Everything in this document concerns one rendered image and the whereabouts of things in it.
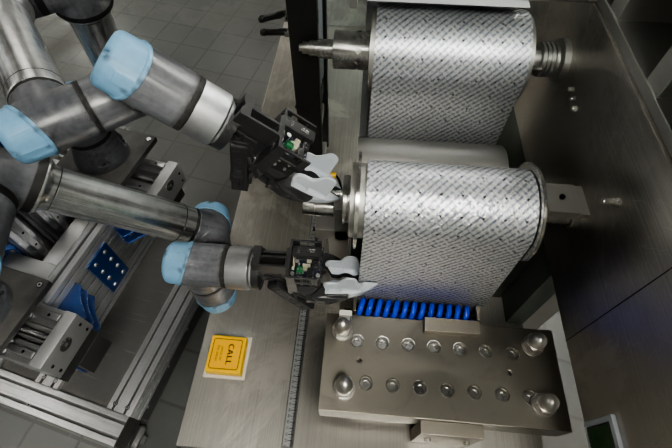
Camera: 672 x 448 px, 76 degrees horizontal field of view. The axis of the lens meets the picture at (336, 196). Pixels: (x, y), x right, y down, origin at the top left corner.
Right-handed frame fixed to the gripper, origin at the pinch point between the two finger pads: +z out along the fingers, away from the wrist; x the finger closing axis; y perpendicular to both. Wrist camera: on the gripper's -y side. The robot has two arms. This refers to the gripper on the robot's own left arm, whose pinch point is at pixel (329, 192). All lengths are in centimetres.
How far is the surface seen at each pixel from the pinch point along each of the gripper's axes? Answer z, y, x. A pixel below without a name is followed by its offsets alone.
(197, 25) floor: -10, -168, 226
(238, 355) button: 7.3, -35.0, -17.8
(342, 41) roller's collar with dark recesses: -7.6, 9.7, 21.6
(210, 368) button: 3.6, -38.1, -20.6
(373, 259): 9.7, 0.2, -8.0
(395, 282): 18.1, -3.2, -8.0
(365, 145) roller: 4.4, 2.9, 10.8
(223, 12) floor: 2, -159, 243
